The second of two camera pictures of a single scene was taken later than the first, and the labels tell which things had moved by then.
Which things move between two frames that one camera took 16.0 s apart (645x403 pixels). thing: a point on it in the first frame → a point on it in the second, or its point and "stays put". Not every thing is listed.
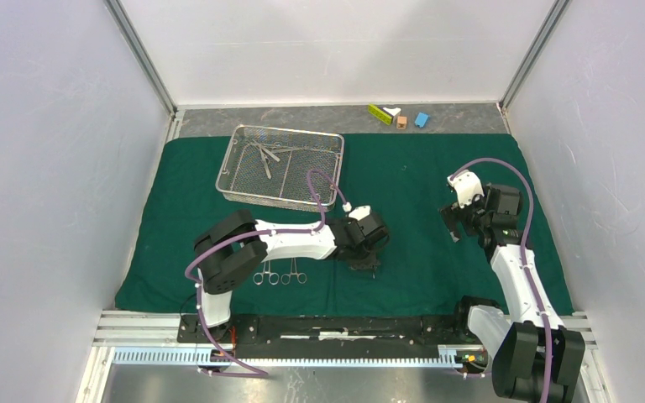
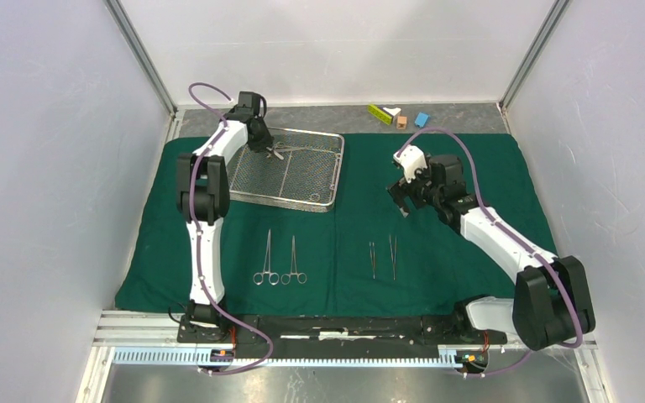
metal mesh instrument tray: x=293 y=168 stays put
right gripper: x=453 y=214 → x=401 y=190
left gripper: x=369 y=262 → x=267 y=139
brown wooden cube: x=401 y=122 stays put
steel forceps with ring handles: x=274 y=279 stays put
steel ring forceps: x=301 y=277 stays put
